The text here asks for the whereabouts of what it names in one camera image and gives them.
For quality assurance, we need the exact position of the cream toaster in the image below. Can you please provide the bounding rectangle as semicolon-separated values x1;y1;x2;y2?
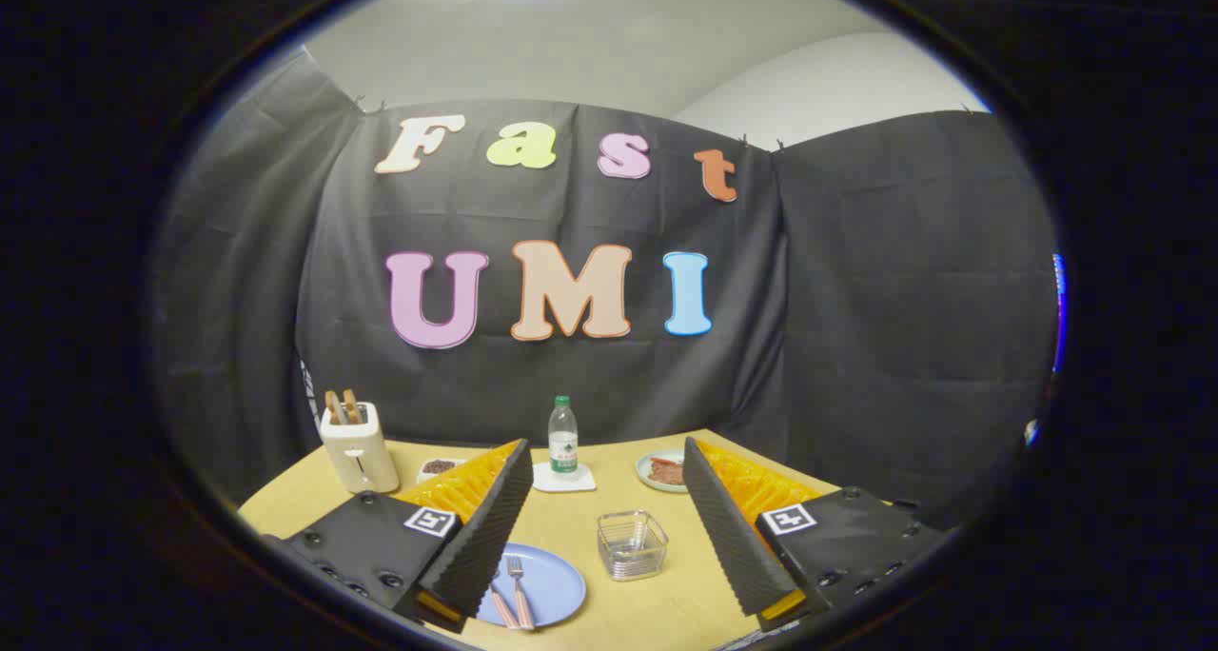
320;402;401;495

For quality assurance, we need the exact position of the white square coaster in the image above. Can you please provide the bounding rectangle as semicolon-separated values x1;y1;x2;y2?
531;462;598;494

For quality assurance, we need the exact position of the pale green plate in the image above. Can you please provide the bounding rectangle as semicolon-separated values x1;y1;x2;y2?
635;449;688;494

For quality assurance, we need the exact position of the clear water bottle green cap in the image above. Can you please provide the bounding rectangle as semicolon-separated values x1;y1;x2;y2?
548;395;580;474

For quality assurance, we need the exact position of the fork with checkered handle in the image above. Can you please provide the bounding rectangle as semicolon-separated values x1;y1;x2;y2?
506;556;536;630

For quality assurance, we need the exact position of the black backdrop cloth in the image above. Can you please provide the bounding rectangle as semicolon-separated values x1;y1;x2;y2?
152;47;1062;530

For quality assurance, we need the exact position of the clear cutlery holder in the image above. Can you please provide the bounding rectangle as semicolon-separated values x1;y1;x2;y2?
597;510;669;582

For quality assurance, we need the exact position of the blue round plate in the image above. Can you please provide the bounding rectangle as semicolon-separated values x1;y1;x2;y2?
473;542;587;630

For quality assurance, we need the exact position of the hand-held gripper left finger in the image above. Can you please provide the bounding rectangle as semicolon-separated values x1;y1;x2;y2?
262;439;534;633

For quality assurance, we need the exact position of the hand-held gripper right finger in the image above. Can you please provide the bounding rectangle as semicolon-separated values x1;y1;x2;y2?
682;436;948;633

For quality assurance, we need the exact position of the spoon with checkered handle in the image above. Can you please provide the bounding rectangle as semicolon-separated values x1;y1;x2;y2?
487;567;521;630

